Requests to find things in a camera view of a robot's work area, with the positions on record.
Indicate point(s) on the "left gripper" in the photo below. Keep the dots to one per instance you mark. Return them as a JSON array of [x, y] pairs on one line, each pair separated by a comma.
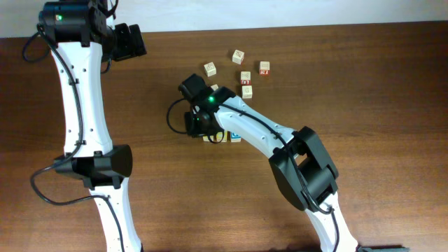
[[133, 49]]

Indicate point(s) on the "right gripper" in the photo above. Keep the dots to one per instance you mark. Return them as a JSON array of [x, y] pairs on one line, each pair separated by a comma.
[[191, 123]]

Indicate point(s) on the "yellow O wooden block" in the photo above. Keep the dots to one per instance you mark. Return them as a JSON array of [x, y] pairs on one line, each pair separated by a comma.
[[208, 138]]

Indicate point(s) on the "yellow blue wooden block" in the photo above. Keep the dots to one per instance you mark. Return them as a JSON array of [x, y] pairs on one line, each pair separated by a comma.
[[221, 137]]

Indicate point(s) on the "blue D wooden block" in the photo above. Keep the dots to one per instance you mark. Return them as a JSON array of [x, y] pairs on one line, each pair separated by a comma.
[[235, 137]]

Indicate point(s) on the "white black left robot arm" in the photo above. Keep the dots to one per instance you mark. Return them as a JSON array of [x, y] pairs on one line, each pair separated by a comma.
[[82, 36]]

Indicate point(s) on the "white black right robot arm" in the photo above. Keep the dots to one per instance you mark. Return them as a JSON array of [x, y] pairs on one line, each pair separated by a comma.
[[302, 167]]

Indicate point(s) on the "K wooden block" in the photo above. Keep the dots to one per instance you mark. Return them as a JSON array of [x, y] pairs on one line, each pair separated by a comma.
[[214, 87]]

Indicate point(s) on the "green R wooden block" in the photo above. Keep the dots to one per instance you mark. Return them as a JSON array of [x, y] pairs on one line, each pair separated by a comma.
[[210, 69]]

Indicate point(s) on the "green A wooden block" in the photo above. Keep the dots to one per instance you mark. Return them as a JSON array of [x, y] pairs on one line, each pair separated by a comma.
[[246, 92]]

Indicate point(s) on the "middle red wooden block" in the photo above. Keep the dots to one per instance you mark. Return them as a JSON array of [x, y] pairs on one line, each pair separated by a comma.
[[245, 78]]

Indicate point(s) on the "top wooden block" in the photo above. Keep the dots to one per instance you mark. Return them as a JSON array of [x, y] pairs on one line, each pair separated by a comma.
[[238, 57]]

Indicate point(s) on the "far right red block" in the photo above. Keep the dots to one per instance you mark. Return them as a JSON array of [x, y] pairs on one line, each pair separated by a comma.
[[264, 68]]

